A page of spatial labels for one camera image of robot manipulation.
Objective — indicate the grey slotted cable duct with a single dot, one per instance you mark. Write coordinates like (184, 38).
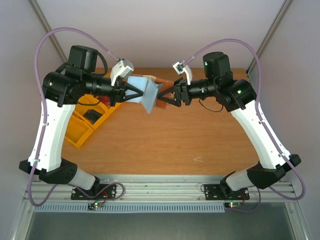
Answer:
(132, 208)

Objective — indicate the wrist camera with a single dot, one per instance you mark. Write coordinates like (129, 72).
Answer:
(122, 69)
(182, 68)

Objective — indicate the left aluminium frame post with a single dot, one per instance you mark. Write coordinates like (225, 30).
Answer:
(47, 28)

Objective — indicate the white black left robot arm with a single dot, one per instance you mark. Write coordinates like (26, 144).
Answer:
(62, 90)

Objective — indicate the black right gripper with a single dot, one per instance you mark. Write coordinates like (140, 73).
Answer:
(182, 92)

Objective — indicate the aluminium frame post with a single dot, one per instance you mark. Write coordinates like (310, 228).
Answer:
(283, 10)
(47, 28)

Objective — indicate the yellow bin near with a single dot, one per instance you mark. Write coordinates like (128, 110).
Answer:
(77, 132)

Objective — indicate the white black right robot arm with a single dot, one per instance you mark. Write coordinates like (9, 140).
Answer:
(240, 99)

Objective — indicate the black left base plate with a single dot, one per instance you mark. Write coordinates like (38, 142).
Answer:
(110, 193)

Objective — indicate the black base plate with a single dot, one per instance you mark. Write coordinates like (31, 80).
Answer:
(110, 193)
(212, 192)

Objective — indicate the red credit card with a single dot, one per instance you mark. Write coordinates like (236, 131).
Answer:
(105, 100)

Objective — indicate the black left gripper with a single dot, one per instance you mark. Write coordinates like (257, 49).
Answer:
(119, 92)

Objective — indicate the brown leather card holder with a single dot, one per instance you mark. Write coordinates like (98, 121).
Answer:
(151, 86)

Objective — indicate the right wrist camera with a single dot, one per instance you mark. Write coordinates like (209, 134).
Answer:
(182, 68)

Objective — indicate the left small circuit board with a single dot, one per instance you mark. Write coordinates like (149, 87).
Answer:
(94, 206)

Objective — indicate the right aluminium frame post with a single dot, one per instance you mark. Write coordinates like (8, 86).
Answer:
(283, 10)

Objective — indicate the small circuit board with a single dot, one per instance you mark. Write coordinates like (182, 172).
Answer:
(94, 206)
(233, 205)

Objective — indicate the black card in bin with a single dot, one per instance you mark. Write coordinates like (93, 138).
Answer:
(92, 115)

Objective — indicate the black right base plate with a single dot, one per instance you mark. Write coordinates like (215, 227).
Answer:
(212, 192)

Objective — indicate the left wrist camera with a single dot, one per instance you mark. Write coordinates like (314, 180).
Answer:
(122, 69)

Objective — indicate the right small circuit board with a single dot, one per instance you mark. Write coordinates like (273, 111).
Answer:
(233, 205)

